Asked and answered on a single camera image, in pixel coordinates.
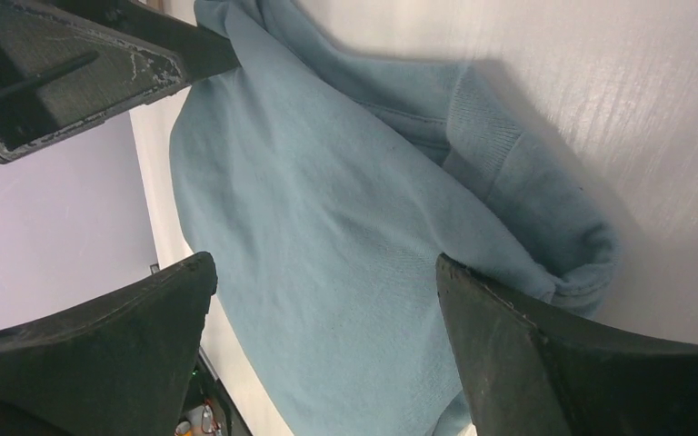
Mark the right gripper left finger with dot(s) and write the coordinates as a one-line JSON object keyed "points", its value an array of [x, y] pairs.
{"points": [[119, 364]]}

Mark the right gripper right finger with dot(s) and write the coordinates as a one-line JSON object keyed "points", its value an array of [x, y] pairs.
{"points": [[528, 368]]}

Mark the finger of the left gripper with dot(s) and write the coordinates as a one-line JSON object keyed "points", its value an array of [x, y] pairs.
{"points": [[69, 66]]}

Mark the grey-blue t shirt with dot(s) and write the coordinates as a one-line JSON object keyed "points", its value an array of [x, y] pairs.
{"points": [[325, 184]]}

